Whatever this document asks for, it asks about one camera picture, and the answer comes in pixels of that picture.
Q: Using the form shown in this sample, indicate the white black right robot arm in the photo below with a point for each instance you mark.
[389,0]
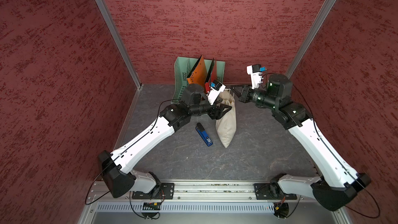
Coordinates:
[339,183]

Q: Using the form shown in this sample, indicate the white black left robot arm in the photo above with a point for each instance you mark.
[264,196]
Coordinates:
[117,167]

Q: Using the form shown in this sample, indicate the beige cloth drawstring soil bag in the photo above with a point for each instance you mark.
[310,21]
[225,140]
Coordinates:
[226,126]

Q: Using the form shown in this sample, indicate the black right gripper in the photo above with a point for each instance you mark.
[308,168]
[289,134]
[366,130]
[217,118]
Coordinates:
[239,93]

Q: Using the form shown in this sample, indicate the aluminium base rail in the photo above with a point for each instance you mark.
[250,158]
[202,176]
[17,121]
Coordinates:
[206,202]

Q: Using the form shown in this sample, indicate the aluminium left corner post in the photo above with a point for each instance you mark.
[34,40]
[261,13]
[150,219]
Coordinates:
[118,41]

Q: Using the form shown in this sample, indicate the blue black stapler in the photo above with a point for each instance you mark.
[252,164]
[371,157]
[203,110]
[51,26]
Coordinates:
[203,134]

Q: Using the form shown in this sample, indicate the orange perforated folder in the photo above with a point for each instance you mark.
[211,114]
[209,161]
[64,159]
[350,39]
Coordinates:
[198,73]

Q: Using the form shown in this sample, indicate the red perforated folder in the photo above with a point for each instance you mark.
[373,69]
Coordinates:
[211,75]

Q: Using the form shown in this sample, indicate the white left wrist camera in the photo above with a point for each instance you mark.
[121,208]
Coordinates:
[216,88]

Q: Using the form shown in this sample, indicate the aluminium right corner post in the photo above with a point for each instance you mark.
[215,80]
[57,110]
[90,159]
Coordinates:
[316,25]

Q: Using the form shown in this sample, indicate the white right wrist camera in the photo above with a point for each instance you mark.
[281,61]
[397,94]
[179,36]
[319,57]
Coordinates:
[256,74]

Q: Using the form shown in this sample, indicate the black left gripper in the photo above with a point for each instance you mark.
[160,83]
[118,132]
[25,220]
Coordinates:
[216,111]

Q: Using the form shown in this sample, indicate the green plastic file organizer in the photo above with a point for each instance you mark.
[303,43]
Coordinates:
[182,68]

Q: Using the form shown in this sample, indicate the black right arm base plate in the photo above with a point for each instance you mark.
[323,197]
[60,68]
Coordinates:
[264,191]

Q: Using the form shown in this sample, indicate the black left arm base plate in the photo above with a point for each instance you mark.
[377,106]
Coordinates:
[162,191]

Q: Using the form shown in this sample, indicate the aluminium corner post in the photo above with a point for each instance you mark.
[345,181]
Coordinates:
[316,25]
[118,41]

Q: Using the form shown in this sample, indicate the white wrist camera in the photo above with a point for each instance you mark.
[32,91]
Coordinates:
[216,88]
[256,74]

